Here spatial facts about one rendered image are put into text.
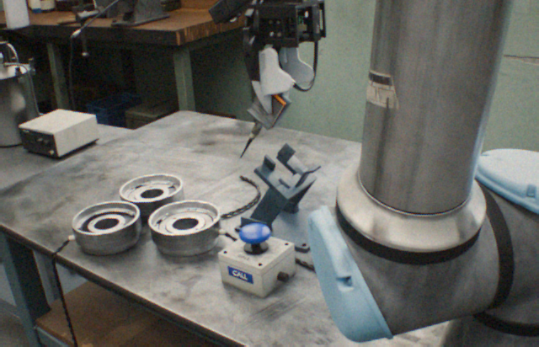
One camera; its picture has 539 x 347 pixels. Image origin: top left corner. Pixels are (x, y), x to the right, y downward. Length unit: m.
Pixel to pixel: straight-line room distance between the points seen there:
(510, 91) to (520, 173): 1.76
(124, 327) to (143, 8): 1.68
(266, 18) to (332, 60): 1.79
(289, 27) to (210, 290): 0.35
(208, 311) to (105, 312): 0.50
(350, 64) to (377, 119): 2.13
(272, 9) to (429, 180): 0.41
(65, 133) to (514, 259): 1.33
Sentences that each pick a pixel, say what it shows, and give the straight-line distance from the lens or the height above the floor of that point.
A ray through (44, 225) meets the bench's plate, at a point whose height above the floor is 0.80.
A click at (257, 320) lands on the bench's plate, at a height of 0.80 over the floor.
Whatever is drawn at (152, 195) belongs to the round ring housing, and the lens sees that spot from 1.01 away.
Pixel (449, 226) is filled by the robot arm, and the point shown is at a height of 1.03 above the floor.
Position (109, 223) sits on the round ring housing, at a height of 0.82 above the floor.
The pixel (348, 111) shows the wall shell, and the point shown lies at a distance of 2.59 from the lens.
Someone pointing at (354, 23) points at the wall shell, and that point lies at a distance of 2.47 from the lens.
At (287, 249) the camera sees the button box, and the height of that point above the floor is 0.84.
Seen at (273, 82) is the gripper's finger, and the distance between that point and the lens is 0.79.
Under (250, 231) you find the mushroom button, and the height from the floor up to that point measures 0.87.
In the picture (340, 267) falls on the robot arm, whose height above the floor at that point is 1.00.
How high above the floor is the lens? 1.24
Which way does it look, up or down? 23 degrees down
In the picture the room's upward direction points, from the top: 4 degrees counter-clockwise
